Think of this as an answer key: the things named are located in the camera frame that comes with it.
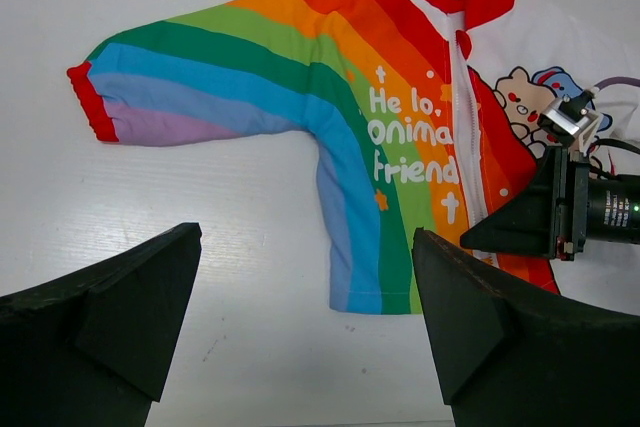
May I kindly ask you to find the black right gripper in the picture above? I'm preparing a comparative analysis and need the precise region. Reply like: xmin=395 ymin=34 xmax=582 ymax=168
xmin=460 ymin=147 xmax=639 ymax=261

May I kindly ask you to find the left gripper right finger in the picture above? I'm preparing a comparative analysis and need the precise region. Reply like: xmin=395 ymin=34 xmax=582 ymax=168
xmin=412 ymin=228 xmax=639 ymax=426

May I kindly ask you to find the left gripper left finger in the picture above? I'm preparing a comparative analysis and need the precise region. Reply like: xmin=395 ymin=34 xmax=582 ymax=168
xmin=1 ymin=223 xmax=202 ymax=426

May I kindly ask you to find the rainbow and white kids jacket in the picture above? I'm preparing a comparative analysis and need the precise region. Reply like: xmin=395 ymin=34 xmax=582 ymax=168
xmin=67 ymin=0 xmax=639 ymax=315

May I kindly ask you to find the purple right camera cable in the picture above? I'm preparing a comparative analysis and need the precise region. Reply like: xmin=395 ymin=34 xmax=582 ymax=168
xmin=592 ymin=75 xmax=640 ymax=96

